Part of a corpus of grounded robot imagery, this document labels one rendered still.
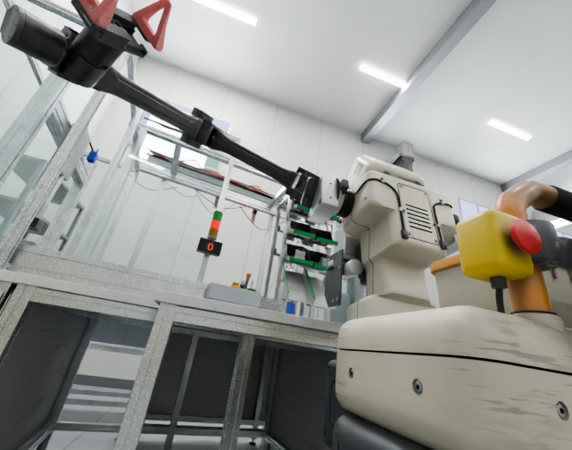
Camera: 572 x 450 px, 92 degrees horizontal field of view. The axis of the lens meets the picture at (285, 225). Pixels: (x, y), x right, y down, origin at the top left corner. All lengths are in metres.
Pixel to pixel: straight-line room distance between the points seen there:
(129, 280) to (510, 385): 1.09
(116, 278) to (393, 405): 1.01
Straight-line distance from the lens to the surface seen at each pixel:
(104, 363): 5.09
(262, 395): 3.08
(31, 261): 1.25
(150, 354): 0.85
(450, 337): 0.29
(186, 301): 0.83
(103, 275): 1.18
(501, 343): 0.30
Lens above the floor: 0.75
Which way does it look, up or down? 25 degrees up
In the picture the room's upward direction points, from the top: 9 degrees clockwise
